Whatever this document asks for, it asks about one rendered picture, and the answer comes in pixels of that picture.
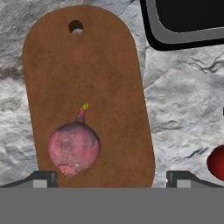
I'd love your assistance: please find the brown wooden cutting board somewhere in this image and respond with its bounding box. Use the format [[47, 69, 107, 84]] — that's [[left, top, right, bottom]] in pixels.
[[22, 4, 156, 189]]

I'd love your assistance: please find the black and grey sink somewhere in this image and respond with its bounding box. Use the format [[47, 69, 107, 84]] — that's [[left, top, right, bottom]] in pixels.
[[139, 0, 224, 52]]

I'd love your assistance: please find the red onion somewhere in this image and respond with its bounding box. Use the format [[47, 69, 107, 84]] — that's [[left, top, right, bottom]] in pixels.
[[47, 103, 102, 179]]

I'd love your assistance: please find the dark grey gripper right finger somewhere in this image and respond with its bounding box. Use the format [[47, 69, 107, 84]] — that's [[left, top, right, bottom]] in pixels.
[[165, 170, 224, 189]]

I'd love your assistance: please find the red tomato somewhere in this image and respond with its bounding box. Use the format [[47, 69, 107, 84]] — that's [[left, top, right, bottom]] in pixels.
[[206, 144, 224, 182]]

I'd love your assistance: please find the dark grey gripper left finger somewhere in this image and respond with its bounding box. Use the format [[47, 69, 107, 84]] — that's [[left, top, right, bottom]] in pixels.
[[0, 170, 59, 189]]

